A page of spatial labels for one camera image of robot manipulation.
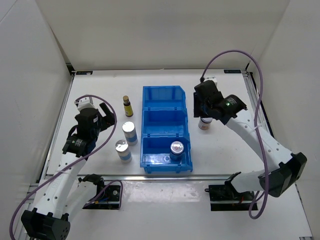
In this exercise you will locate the blue three-compartment plastic bin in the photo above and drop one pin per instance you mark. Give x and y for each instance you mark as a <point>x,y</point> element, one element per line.
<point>164,119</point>

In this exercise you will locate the black corner label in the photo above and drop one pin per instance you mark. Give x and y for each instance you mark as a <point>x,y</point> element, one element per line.
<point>84,73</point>
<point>232,71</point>

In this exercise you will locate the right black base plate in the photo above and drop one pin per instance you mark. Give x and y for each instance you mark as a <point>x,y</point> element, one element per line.
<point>222,200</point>

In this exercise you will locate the right black corner label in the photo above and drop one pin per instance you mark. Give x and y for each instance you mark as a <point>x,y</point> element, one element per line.
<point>232,71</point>

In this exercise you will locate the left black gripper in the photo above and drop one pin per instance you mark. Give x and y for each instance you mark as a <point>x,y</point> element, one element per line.
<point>106,120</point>

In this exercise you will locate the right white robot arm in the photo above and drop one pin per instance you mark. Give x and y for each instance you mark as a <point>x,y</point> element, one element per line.
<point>282,167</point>

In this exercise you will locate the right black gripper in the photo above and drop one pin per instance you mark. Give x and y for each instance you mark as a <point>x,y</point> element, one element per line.
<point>197,111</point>

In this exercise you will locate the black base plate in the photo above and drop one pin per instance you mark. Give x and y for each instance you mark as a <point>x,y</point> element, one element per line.
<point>222,200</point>
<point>108,196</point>

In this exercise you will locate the yellow-label brown bottle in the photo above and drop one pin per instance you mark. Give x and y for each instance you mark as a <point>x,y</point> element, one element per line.
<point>127,106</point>

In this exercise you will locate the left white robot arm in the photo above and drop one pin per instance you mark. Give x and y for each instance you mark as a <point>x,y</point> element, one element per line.
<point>50,218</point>

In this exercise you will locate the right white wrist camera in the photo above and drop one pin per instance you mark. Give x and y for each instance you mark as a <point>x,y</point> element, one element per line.
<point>212,78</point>

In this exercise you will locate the left black corner label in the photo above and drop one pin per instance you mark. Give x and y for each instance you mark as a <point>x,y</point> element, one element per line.
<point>84,73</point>

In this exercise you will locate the silver-lid blue-band jar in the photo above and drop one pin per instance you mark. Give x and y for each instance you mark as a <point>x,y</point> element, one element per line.
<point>130,133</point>
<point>123,150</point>

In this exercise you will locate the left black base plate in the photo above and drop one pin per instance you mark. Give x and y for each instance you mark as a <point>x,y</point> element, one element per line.
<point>108,196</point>

